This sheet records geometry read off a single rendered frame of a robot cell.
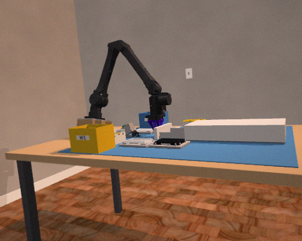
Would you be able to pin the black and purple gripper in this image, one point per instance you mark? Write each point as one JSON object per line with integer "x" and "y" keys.
{"x": 155, "y": 117}

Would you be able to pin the dark blue open-top bin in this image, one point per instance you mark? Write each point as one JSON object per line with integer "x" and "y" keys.
{"x": 144, "y": 121}

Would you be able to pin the blue bench mat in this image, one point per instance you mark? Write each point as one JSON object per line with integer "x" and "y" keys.
{"x": 253, "y": 153}

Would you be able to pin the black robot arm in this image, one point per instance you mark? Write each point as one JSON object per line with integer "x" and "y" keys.
{"x": 98, "y": 101}

